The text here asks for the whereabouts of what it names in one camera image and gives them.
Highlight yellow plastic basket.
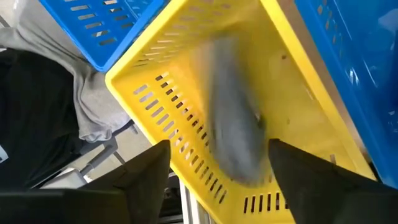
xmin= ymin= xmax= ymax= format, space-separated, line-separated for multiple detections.
xmin=104 ymin=0 xmax=379 ymax=224

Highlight aluminium table rail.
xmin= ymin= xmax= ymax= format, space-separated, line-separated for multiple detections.
xmin=178 ymin=180 xmax=218 ymax=224

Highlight blue plastic basket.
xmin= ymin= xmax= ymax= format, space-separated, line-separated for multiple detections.
xmin=294 ymin=0 xmax=398 ymax=190
xmin=39 ymin=0 xmax=170 ymax=74

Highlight person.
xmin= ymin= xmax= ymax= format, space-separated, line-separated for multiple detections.
xmin=0 ymin=0 xmax=133 ymax=190

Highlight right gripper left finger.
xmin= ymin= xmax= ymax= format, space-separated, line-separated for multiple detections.
xmin=81 ymin=139 xmax=171 ymax=224

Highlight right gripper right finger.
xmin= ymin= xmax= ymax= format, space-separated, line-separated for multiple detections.
xmin=269 ymin=139 xmax=398 ymax=224

